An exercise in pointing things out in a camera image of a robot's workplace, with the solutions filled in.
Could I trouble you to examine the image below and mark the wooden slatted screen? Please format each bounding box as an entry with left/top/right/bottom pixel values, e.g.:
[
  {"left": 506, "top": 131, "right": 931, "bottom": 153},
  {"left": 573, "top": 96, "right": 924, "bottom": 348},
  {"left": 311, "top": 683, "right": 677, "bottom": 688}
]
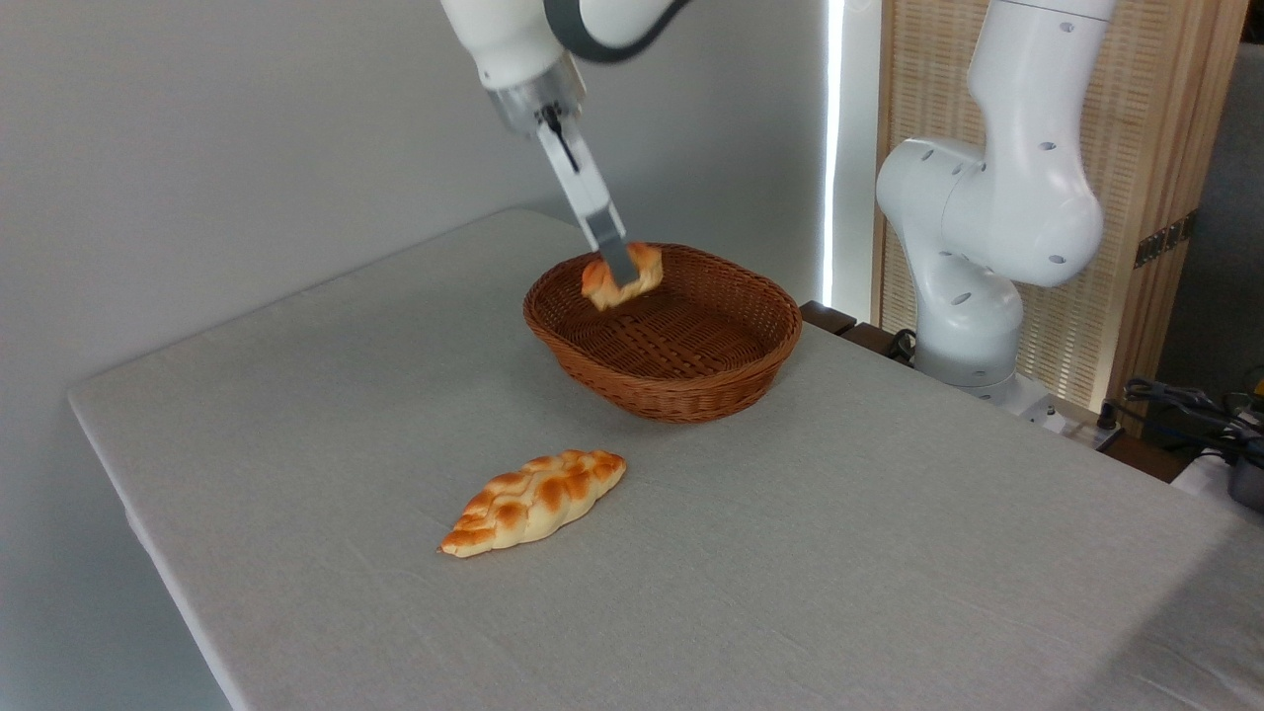
[{"left": 873, "top": 0, "right": 1251, "bottom": 437}]

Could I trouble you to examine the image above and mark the black cable bundle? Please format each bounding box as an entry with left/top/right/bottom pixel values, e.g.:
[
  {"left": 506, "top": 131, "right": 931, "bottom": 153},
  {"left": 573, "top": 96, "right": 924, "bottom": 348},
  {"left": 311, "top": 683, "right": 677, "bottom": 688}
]
[{"left": 1122, "top": 377, "right": 1264, "bottom": 467}]

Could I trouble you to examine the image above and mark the black screen hinge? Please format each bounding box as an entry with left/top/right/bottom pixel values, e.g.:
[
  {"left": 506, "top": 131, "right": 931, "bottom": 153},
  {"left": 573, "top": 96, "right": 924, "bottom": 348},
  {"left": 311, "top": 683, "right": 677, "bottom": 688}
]
[{"left": 1133, "top": 211, "right": 1200, "bottom": 271}]

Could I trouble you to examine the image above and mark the grey tablecloth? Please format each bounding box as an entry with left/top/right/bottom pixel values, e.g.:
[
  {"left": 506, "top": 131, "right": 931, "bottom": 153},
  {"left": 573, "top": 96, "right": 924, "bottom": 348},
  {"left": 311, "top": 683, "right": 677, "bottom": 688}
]
[{"left": 66, "top": 209, "right": 1264, "bottom": 711}]

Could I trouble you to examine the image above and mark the long braided bread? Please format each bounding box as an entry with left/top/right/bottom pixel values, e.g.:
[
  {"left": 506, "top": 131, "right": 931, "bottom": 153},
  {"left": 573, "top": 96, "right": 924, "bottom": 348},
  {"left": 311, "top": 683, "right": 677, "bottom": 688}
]
[{"left": 437, "top": 448, "right": 629, "bottom": 561}]

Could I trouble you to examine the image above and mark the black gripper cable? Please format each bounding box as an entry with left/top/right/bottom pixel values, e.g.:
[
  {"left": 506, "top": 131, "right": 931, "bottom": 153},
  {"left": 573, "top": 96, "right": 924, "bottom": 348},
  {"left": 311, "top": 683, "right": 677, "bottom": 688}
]
[{"left": 539, "top": 103, "right": 582, "bottom": 175}]

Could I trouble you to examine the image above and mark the dark wooden table edge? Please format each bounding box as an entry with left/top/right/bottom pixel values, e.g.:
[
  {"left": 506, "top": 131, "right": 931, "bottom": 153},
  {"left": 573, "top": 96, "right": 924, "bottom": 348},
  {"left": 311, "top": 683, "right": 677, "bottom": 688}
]
[{"left": 799, "top": 300, "right": 915, "bottom": 368}]

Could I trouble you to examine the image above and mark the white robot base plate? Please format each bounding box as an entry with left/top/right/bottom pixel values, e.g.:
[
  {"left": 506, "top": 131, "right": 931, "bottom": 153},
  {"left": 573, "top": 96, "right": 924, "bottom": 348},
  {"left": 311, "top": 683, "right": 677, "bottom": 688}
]
[{"left": 973, "top": 373, "right": 1125, "bottom": 450}]

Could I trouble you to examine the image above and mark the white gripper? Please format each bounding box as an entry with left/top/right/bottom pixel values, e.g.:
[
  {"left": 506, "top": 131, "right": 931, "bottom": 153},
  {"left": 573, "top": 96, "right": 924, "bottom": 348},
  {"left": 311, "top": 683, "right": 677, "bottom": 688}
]
[{"left": 533, "top": 107, "right": 639, "bottom": 288}]

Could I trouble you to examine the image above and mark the brown wicker basket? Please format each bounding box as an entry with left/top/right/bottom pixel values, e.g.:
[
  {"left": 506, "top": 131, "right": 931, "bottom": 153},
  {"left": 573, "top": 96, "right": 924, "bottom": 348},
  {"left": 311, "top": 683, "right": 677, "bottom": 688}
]
[{"left": 522, "top": 242, "right": 804, "bottom": 426}]

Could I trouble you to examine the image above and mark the small round orange bread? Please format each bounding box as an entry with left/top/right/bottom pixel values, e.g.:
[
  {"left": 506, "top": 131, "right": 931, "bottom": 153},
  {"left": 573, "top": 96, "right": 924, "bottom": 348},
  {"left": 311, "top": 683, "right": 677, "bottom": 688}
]
[{"left": 580, "top": 241, "right": 666, "bottom": 313}]

